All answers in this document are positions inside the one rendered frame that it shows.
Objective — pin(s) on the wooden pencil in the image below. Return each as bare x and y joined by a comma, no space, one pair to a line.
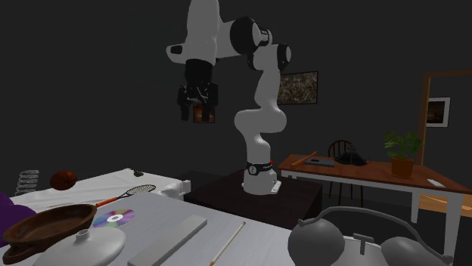
228,243

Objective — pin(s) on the dark-framed brown wall picture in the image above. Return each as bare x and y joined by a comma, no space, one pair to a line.
300,87

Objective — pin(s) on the small orange wall picture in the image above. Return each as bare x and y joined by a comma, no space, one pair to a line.
196,112

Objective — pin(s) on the shiny compact disc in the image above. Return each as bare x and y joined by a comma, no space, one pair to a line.
120,217

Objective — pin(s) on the brown wooden dish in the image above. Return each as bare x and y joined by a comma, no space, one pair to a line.
48,226

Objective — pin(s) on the grey metal spring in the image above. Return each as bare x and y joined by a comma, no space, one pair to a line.
27,182

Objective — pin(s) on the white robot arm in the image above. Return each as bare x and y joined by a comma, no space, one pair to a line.
258,147

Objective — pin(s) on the green plant in brown pot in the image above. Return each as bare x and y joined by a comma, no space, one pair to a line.
402,165

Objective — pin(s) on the small white flat device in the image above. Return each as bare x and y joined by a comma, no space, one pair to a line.
436,182

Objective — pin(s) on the dark robot stand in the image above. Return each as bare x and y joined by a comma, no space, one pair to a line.
228,199

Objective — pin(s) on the grey twin-bell alarm clock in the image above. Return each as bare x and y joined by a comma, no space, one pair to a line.
313,243

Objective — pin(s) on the white-framed dark wall picture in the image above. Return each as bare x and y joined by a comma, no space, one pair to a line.
439,112

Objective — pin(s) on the brown basketball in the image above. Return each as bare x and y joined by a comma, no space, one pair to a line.
63,180

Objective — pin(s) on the wooden door frame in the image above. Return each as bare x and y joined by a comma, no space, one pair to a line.
424,110

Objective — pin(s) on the wooden baseball bat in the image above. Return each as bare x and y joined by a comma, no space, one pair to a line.
300,162

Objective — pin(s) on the purple pillow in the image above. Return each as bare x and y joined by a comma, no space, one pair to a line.
11,217

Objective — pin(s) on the dark wooden chair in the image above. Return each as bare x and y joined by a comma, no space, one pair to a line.
337,147

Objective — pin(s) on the dark grey tablet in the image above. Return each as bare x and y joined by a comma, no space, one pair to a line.
319,162

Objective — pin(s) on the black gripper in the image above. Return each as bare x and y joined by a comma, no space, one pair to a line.
198,75

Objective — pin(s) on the grey round lidded pot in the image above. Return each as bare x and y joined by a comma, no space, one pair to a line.
85,248

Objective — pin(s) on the wooden desk with white legs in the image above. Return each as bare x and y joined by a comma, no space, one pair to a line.
368,173

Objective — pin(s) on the white bed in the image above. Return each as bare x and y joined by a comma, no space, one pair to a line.
99,184

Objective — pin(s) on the grey flat bar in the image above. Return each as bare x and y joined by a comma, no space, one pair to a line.
169,241

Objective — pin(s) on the small dark object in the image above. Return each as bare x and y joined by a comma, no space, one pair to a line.
138,172

